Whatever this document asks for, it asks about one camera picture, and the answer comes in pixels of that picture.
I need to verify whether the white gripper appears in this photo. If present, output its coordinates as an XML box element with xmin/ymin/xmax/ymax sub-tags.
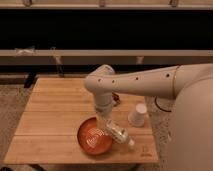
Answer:
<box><xmin>94</xmin><ymin>94</ymin><xmax>114</xmax><ymax>129</ymax></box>

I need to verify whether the clear plastic bottle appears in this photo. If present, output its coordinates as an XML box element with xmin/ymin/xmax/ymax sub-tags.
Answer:
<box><xmin>106</xmin><ymin>120</ymin><xmax>135</xmax><ymax>149</ymax></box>

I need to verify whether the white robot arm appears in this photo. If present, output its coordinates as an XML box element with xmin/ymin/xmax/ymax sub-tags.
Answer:
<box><xmin>84</xmin><ymin>63</ymin><xmax>213</xmax><ymax>171</ymax></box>

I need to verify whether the orange ceramic bowl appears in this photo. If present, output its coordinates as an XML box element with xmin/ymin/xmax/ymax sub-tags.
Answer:
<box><xmin>77</xmin><ymin>117</ymin><xmax>113</xmax><ymax>155</ymax></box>

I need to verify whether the white paper cup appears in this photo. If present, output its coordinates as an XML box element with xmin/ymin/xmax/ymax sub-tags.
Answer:
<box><xmin>128</xmin><ymin>103</ymin><xmax>147</xmax><ymax>127</ymax></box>

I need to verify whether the wooden table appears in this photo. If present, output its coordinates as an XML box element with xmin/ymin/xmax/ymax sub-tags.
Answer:
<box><xmin>4</xmin><ymin>78</ymin><xmax>158</xmax><ymax>164</ymax></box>

